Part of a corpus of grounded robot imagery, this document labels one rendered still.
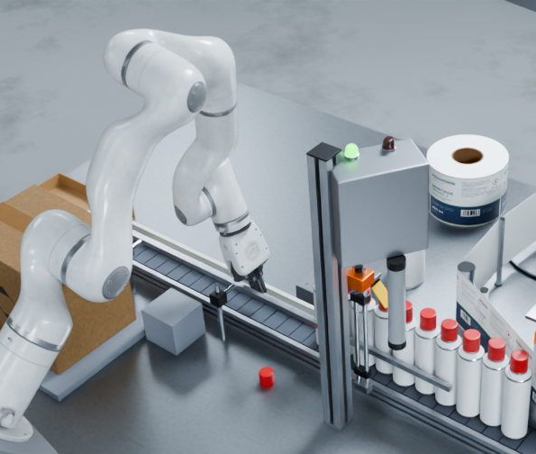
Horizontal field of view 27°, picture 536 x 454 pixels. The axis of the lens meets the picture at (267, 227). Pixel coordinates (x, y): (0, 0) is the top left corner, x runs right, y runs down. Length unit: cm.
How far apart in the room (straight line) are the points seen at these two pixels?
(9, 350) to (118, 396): 39
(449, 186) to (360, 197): 83
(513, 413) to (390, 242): 44
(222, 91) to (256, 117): 119
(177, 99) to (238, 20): 394
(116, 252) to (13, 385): 33
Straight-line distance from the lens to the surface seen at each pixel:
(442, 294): 264
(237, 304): 263
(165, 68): 207
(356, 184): 196
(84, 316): 256
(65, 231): 220
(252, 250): 253
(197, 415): 245
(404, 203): 202
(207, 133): 232
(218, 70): 220
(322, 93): 523
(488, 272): 261
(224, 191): 245
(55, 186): 323
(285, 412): 244
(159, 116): 206
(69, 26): 615
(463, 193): 279
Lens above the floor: 256
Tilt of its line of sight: 36 degrees down
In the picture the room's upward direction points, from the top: 5 degrees counter-clockwise
